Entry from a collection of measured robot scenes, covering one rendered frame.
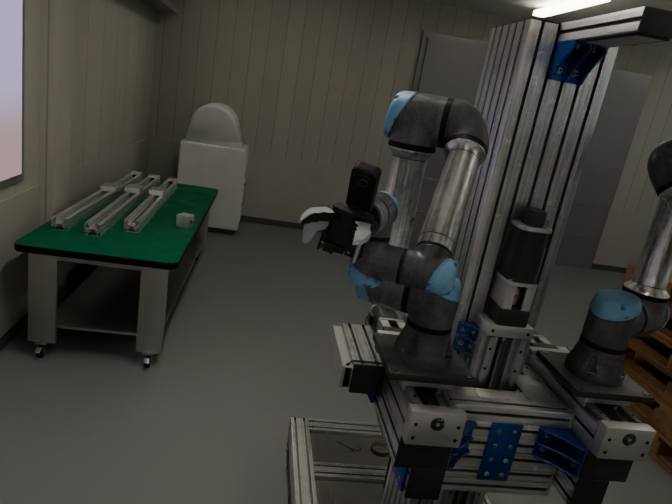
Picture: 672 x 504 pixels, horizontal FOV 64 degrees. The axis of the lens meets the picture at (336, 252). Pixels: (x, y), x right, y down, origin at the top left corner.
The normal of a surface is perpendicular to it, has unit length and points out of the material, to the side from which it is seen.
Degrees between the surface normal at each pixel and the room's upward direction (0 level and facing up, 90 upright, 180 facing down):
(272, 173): 90
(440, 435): 90
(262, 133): 90
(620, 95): 90
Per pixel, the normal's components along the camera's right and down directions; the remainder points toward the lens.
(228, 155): 0.11, 0.30
